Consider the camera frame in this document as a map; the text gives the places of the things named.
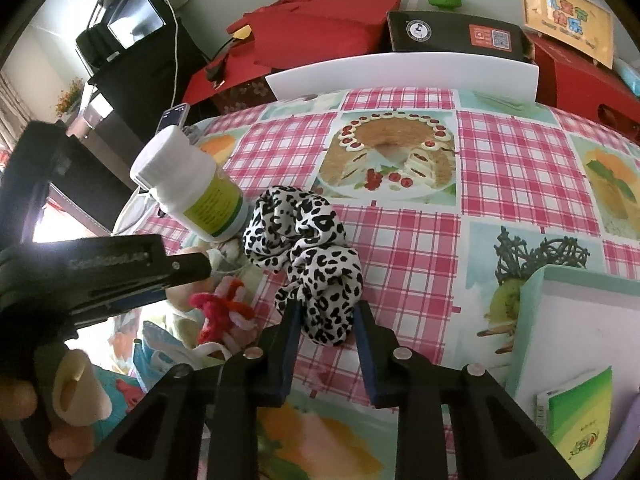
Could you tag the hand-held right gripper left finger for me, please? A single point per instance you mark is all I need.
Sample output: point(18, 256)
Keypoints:
point(292, 350)

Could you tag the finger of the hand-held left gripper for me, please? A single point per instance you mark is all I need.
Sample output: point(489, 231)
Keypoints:
point(125, 305)
point(187, 266)

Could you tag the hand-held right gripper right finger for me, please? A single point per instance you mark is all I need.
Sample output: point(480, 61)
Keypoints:
point(362, 350)

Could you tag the blue face mask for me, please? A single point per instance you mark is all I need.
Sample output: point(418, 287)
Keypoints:
point(165, 355)

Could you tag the leopard print cloth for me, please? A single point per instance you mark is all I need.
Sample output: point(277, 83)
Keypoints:
point(310, 250)

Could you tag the white box with teal rim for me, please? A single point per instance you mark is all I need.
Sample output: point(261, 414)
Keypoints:
point(585, 330)

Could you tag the green tissue packet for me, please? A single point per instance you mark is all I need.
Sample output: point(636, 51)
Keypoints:
point(580, 420)

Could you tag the person's left hand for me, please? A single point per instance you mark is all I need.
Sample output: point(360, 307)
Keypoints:
point(17, 400)

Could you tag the small white fluffy item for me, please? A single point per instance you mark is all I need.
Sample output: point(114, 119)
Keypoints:
point(230, 255)

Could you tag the red white pipe cleaner toy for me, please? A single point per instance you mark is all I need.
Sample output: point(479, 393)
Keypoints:
point(225, 305)

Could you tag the white pill bottle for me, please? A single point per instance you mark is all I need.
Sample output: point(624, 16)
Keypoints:
point(195, 185)

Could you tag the teal tissue pack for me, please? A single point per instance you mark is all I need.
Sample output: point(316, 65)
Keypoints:
point(122, 400)

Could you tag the smartphone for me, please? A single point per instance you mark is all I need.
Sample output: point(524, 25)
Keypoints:
point(172, 117)

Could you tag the black cabinet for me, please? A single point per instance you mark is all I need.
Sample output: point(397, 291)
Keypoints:
point(130, 125)

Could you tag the yellow artificial flowers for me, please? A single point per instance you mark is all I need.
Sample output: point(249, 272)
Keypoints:
point(70, 97)

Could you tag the black monitor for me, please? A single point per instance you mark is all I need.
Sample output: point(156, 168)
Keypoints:
point(130, 20)

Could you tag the flat red gift box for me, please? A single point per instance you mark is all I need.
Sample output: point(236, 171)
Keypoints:
point(310, 25)

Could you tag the white foam board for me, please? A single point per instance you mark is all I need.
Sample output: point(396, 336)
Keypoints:
point(400, 77)

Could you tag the black box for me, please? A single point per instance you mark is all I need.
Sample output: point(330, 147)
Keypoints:
point(450, 32)

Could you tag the red carton box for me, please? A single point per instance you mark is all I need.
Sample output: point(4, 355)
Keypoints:
point(585, 90)

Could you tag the green knob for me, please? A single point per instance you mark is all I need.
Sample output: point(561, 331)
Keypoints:
point(445, 0)

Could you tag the pack of blue masks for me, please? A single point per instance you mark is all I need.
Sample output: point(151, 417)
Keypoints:
point(629, 74)

